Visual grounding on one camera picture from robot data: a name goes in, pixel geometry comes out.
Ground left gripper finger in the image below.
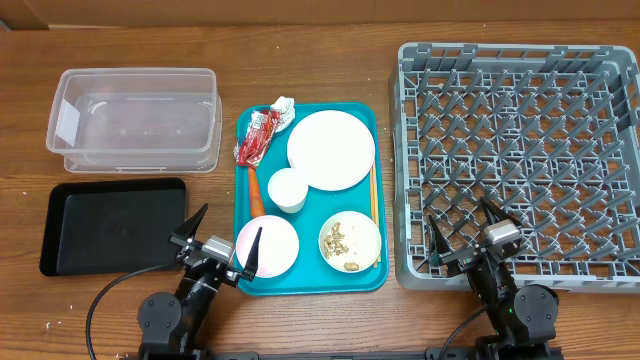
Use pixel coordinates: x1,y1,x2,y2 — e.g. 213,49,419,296
169,203,208,246
241,227,263,282

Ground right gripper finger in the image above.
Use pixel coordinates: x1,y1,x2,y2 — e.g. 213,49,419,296
429,215,451,265
480,197,511,226

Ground pink bowl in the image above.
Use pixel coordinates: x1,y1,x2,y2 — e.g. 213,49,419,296
236,215,300,278

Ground white bowl with food scraps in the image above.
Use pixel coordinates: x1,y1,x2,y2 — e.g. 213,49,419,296
318,211,382,273

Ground cream plastic cup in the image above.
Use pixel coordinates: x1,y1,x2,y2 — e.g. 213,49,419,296
267,168,309,214

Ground large pink plate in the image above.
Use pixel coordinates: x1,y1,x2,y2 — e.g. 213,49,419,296
287,110,376,191

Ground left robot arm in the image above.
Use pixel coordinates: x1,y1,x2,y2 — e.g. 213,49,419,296
138,205,263,359

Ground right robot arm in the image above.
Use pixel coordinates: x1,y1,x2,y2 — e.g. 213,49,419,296
426,197,563,360

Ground grey dishwasher rack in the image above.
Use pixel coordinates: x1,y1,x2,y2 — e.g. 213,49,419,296
389,42,639,294

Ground orange carrot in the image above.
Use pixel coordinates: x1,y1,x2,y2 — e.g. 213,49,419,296
248,167,266,218

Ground teal serving tray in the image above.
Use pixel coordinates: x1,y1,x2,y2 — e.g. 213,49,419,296
234,102,390,296

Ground black plastic tray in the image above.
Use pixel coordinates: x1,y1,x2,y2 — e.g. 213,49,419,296
39,178,187,277

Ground wooden chopstick left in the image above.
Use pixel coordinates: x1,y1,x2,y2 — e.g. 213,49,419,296
368,164,379,269

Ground wooden chopstick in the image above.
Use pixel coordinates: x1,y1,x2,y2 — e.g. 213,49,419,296
371,162,383,264
368,164,379,269

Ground wooden chopstick right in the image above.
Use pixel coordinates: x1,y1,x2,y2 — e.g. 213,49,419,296
371,162,383,264

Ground clear plastic bin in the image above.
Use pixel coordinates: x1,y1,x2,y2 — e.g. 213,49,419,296
46,67,223,174

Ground red snack wrapper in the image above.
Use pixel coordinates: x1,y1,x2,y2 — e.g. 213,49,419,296
234,109,280,168

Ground crumpled white tissue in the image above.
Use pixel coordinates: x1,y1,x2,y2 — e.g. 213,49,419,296
270,96,296,132

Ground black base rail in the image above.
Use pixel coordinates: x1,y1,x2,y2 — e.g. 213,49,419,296
207,347,564,360

